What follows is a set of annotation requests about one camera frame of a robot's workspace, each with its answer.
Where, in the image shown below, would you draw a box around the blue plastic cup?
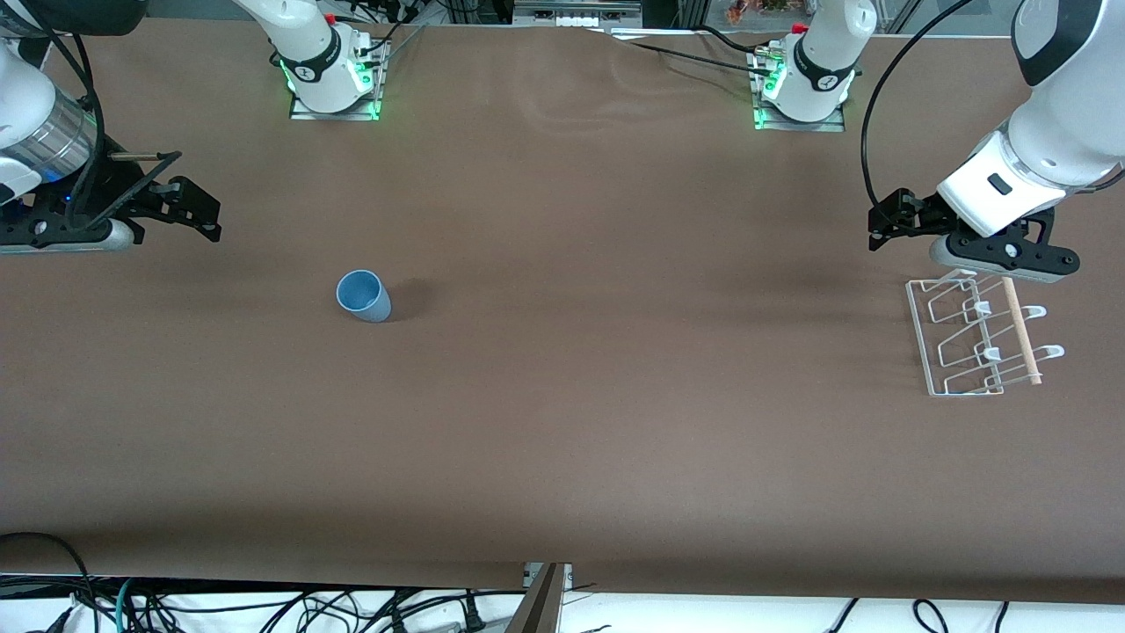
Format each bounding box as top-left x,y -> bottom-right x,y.
337,270 -> 393,324

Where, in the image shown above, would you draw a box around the orange patterned object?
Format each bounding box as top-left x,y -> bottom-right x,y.
725,0 -> 797,24

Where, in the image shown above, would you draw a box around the brown table cover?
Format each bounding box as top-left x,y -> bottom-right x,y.
0,19 -> 1125,606

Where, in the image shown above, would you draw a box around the grey metal power box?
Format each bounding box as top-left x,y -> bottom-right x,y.
512,0 -> 643,27

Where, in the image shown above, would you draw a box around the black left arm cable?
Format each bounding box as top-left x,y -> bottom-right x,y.
860,0 -> 978,212

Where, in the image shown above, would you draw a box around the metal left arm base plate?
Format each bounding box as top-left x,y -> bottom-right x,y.
753,48 -> 846,134

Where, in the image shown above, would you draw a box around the white wire rack wooden bar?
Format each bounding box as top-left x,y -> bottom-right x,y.
905,271 -> 1066,398

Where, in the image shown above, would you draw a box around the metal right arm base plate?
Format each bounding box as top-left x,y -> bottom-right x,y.
289,40 -> 382,122

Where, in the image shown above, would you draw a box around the long black table cable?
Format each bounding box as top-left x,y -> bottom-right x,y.
608,30 -> 776,76

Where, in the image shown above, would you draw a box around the thick black floor cable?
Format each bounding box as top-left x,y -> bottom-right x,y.
0,531 -> 99,633

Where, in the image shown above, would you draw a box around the teal floor cable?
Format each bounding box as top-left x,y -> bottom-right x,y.
112,576 -> 143,633

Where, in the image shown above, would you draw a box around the black tangled floor cables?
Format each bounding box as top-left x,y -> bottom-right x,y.
141,585 -> 493,633

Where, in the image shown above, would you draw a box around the dark angled post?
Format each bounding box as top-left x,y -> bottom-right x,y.
505,563 -> 569,633

